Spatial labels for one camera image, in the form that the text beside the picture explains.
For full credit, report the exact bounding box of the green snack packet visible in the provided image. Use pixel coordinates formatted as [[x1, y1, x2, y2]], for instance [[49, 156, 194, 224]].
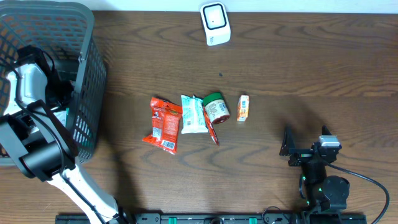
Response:
[[55, 108, 69, 127]]

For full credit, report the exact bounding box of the small orange carton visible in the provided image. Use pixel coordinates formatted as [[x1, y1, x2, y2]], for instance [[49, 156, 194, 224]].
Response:
[[237, 95, 249, 122]]

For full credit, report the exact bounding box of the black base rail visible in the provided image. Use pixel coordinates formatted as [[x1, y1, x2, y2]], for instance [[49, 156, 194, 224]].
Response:
[[55, 212, 368, 224]]

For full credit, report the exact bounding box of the green lid jar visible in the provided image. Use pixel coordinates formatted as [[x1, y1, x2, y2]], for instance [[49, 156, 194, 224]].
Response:
[[203, 92, 230, 124]]

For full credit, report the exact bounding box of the red snack packet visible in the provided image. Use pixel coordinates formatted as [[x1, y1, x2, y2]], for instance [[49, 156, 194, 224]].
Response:
[[142, 97, 183, 154]]

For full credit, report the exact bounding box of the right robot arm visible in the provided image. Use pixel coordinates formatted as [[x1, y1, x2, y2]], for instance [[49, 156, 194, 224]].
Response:
[[279, 126, 349, 223]]

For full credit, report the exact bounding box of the white barcode scanner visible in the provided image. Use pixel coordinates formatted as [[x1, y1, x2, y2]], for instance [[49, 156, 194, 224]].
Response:
[[200, 1, 231, 46]]

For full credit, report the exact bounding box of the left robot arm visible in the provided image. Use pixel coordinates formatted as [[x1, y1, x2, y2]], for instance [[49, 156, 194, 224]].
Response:
[[1, 45, 136, 223]]

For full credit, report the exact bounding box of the pale green wipes packet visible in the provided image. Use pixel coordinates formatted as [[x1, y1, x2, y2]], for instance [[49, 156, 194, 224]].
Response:
[[181, 95, 208, 134]]

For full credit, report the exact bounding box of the grey plastic shopping basket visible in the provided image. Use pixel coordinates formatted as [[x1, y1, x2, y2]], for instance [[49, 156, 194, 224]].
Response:
[[1, 1, 107, 163]]

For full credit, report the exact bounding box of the red Nescafe stick sachet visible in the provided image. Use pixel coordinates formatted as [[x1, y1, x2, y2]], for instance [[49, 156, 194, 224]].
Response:
[[203, 108, 220, 146]]

